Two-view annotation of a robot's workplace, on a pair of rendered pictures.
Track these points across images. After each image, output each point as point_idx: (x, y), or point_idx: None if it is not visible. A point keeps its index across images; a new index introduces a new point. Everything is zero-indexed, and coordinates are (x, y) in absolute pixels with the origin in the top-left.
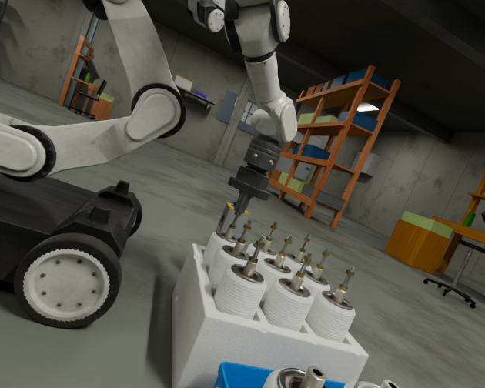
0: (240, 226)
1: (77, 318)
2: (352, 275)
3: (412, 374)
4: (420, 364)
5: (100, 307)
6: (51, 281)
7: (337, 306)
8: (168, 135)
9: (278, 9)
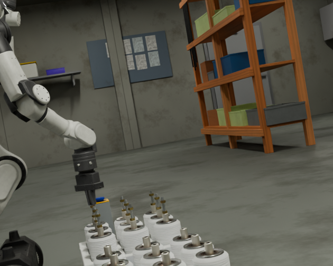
0: (108, 213)
1: None
2: (163, 202)
3: (301, 245)
4: (319, 235)
5: None
6: None
7: (163, 224)
8: (20, 184)
9: (34, 94)
